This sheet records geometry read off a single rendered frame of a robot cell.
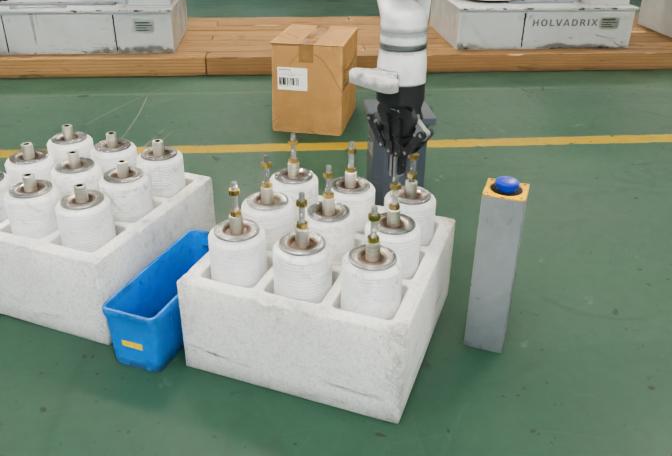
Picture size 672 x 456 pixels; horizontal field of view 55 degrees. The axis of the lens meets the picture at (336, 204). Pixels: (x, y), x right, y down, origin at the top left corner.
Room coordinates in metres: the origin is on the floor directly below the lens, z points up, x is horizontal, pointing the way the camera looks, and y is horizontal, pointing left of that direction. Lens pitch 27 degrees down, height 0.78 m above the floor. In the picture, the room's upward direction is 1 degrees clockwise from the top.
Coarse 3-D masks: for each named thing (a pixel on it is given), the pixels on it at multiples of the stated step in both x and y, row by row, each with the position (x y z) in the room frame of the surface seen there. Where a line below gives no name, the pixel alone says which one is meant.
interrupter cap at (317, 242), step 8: (312, 232) 0.94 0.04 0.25; (280, 240) 0.91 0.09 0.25; (288, 240) 0.91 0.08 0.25; (312, 240) 0.92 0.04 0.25; (320, 240) 0.91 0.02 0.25; (280, 248) 0.89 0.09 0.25; (288, 248) 0.89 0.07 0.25; (296, 248) 0.89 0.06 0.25; (304, 248) 0.89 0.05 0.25; (312, 248) 0.89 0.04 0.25; (320, 248) 0.89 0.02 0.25
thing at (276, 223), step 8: (248, 208) 1.03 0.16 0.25; (288, 208) 1.04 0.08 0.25; (248, 216) 1.02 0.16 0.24; (256, 216) 1.01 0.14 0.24; (264, 216) 1.01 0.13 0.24; (272, 216) 1.01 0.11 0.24; (280, 216) 1.02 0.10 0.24; (288, 216) 1.03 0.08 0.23; (264, 224) 1.01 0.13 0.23; (272, 224) 1.01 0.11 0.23; (280, 224) 1.02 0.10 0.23; (288, 224) 1.03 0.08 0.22; (272, 232) 1.01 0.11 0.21; (280, 232) 1.02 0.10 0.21; (288, 232) 1.03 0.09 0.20; (272, 240) 1.01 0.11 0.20; (272, 248) 1.01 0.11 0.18
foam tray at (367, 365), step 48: (432, 240) 1.05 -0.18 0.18; (192, 288) 0.89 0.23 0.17; (240, 288) 0.88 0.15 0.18; (336, 288) 0.89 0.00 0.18; (432, 288) 0.95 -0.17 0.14; (192, 336) 0.89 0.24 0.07; (240, 336) 0.86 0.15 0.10; (288, 336) 0.83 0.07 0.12; (336, 336) 0.80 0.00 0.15; (384, 336) 0.78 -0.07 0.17; (288, 384) 0.83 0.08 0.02; (336, 384) 0.80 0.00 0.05; (384, 384) 0.78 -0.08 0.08
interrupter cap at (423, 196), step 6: (402, 186) 1.12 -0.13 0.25; (390, 192) 1.09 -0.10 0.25; (402, 192) 1.10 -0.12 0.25; (420, 192) 1.10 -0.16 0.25; (426, 192) 1.10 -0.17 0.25; (402, 198) 1.07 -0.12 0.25; (408, 198) 1.08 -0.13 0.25; (414, 198) 1.08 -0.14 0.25; (420, 198) 1.07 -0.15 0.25; (426, 198) 1.07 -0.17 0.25; (408, 204) 1.05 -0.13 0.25; (414, 204) 1.05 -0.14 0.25
